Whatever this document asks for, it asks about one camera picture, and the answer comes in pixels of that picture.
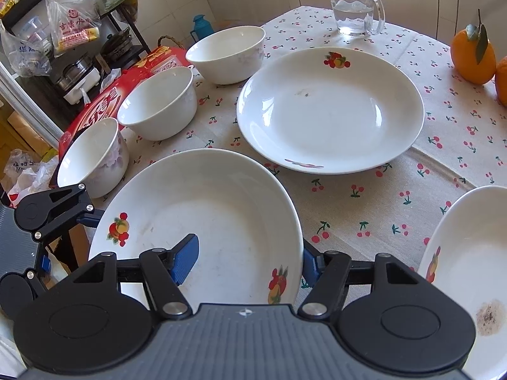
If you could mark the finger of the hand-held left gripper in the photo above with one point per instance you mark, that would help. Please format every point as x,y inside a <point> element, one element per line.
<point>89,219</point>
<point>44,263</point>

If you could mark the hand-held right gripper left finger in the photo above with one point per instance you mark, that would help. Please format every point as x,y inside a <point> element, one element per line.
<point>186,257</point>

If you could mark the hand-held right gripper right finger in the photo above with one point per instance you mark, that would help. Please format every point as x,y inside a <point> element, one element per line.
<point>311,263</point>

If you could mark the white fruit print plate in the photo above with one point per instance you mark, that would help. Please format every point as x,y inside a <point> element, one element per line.
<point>222,206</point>
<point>328,114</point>

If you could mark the white floral bowl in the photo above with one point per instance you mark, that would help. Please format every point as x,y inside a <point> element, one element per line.
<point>225,55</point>
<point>158,103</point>
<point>87,154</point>

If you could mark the white plate with brown stain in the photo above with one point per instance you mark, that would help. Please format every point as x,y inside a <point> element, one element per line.
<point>475,253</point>

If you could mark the crumpled white plastic bags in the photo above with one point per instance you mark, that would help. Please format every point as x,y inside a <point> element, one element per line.
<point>27,170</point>

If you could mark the cherry print tablecloth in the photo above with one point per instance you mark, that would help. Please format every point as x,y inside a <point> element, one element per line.
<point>356,206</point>

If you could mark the cardboard box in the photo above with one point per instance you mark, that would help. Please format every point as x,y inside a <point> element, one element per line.
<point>23,126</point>

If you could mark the red gift box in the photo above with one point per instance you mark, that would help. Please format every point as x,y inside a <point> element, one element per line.
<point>99,105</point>

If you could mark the white electric cooker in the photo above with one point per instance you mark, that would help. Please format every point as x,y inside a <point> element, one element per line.
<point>81,89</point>

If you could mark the steel pot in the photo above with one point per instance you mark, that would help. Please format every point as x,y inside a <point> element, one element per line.
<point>75,71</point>

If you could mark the clear plastic bag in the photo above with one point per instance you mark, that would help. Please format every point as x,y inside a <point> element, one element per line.
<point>23,51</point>

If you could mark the black metal shelf rack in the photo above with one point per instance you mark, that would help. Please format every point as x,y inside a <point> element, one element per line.
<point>136,31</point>

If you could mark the white red print plastic bag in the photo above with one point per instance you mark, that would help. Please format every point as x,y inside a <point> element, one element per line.
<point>67,23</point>

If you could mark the wicker basket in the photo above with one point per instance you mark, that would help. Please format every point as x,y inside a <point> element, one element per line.
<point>170,39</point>

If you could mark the teal thermos bottle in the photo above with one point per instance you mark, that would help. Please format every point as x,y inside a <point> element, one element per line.
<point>202,27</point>

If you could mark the glass mug with water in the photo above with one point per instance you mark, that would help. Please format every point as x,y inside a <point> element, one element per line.
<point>350,12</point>

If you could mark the orange with leafy stem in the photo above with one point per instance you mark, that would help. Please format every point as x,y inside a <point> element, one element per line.
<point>471,63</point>

